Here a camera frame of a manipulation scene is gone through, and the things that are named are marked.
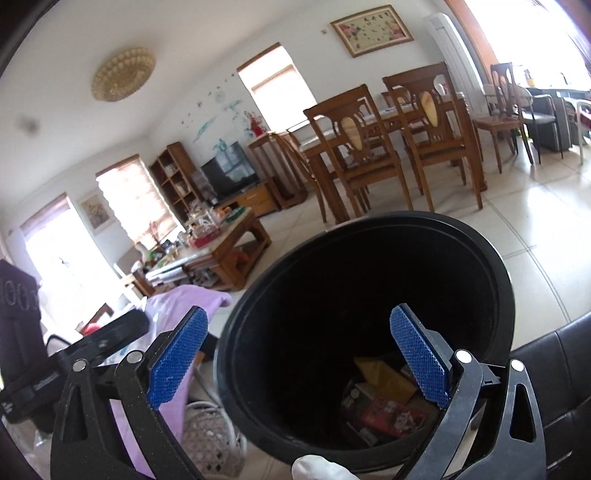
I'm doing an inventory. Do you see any round ceiling lamp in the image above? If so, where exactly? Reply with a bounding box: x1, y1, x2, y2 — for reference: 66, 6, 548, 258
91, 47, 156, 101

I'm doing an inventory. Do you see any black television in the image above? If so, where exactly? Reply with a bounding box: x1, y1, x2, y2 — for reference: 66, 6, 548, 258
200, 141, 260, 200

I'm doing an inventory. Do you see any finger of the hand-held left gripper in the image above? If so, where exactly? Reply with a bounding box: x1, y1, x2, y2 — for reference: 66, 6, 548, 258
46, 310, 149, 363

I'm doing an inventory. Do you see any wooden television stand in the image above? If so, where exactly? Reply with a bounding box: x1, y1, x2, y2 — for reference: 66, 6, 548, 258
217, 180, 282, 217

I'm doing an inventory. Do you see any framed sunflower picture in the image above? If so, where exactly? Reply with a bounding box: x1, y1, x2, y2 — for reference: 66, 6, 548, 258
78, 189, 116, 232

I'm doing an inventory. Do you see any black trash bin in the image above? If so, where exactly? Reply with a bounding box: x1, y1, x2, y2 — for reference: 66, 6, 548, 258
216, 210, 515, 476

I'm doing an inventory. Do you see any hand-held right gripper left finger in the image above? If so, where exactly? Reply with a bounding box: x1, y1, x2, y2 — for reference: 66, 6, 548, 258
50, 305, 209, 480

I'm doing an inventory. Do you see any framed floral picture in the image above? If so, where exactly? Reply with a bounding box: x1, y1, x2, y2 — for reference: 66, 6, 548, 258
330, 4, 414, 58

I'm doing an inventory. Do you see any tall wooden plant stand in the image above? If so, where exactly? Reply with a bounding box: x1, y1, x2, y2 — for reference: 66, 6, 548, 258
248, 133, 308, 208

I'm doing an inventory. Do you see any white woven stool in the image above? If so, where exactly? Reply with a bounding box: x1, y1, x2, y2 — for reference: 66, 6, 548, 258
182, 401, 247, 480

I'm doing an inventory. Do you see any wooden bookshelf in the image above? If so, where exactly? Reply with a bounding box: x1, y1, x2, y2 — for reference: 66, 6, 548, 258
149, 141, 204, 222

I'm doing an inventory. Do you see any purple cloth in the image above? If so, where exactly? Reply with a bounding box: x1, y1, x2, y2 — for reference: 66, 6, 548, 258
106, 285, 232, 480

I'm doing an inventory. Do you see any wooden dining table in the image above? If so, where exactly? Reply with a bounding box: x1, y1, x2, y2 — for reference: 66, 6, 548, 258
286, 92, 488, 224

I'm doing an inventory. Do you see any coffee table clutter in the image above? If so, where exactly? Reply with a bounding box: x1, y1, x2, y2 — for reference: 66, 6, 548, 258
139, 205, 245, 273

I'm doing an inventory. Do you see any white standing air conditioner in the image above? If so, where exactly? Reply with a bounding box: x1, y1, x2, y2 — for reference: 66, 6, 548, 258
424, 13, 485, 125

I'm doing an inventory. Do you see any wooden dining chair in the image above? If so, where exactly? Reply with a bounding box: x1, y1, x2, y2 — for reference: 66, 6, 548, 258
272, 131, 324, 204
303, 84, 414, 224
382, 62, 483, 213
473, 62, 529, 174

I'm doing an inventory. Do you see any wooden coffee table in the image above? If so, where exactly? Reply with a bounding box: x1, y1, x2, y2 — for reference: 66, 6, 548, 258
145, 207, 273, 292

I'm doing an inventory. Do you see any black armchair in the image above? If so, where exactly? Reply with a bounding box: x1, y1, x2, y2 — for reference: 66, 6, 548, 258
526, 85, 568, 162

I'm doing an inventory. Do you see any yellow envelope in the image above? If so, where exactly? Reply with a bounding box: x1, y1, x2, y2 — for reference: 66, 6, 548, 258
353, 355, 419, 407

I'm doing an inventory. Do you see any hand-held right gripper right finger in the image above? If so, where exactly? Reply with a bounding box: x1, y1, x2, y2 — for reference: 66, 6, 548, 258
389, 303, 548, 480

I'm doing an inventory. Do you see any black leather seat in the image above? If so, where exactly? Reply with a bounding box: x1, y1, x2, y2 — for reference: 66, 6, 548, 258
508, 311, 591, 480

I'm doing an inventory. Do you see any person's right hand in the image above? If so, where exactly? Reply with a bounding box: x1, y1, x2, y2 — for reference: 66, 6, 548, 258
292, 455, 354, 480

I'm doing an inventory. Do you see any window with blind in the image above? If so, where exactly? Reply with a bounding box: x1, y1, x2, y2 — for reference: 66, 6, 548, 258
95, 154, 181, 245
237, 43, 319, 134
20, 194, 121, 305

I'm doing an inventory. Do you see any wooden door frame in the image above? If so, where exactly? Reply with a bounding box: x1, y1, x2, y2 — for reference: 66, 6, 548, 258
443, 0, 504, 65

